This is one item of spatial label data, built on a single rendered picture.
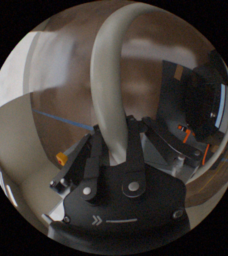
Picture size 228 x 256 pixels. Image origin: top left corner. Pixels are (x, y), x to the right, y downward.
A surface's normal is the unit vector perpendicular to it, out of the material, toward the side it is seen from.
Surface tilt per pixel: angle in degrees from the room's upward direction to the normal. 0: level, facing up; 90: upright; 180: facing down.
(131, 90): 0
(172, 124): 0
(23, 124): 90
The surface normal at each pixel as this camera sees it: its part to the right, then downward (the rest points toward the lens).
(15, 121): 0.92, 0.23
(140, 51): -0.39, 0.40
